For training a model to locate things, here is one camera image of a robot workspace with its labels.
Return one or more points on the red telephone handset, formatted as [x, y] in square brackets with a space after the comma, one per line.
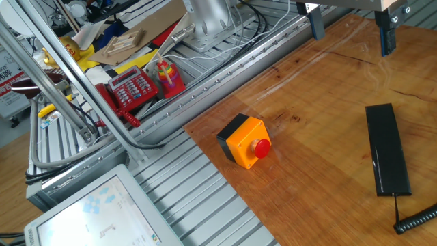
[104, 94]

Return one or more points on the orange emergency stop button box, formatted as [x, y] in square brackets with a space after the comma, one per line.
[244, 143]

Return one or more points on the small wooden rack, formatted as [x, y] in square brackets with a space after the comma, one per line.
[123, 42]

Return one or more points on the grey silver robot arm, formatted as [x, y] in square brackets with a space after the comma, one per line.
[208, 13]

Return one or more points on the silver Schunk gripper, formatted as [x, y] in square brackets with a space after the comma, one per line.
[348, 3]

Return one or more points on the black telephone handset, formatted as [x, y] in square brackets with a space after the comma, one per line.
[387, 150]

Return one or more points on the silver robot mounting plate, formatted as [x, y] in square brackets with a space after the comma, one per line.
[205, 42]

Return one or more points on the small printed packet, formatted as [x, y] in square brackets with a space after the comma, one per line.
[51, 119]

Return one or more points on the brown cardboard sheet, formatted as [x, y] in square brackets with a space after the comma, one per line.
[153, 27]

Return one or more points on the bolted aluminium table rail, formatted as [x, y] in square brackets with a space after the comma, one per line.
[205, 99]

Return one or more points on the dark maroon bowl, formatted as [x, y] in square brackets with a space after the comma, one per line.
[30, 85]

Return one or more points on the long aluminium frame post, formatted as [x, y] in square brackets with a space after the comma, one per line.
[80, 82]

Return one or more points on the white touchscreen teach pendant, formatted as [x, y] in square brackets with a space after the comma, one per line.
[102, 212]

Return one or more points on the dark blue cloth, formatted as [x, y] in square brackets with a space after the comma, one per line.
[109, 32]

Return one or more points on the short aluminium frame strut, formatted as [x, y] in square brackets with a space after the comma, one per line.
[41, 79]

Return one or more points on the red toy telephone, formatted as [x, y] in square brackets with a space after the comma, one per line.
[133, 89]

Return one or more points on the yellow paper sheet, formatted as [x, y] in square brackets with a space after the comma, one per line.
[136, 61]

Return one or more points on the red sheet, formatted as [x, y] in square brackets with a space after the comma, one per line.
[165, 36]

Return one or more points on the golden piggy bank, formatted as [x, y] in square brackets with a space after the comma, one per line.
[70, 48]

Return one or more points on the white sign with red banner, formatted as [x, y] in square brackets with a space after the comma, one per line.
[10, 102]

